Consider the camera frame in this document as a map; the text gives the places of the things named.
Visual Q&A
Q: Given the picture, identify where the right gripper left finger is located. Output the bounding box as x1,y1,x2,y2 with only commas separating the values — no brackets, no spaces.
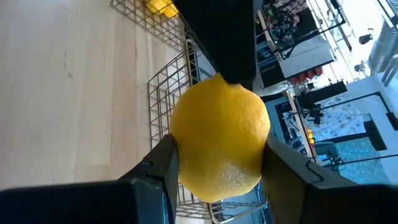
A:
119,133,180,224

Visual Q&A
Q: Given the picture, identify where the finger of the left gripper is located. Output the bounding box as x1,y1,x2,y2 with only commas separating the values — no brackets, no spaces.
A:
172,0,258,91

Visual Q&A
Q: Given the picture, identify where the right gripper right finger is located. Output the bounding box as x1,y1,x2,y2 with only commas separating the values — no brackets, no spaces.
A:
261,134,343,224

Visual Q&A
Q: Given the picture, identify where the metal wire basket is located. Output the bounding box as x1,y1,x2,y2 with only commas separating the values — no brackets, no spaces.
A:
110,0,187,54
147,39,269,224

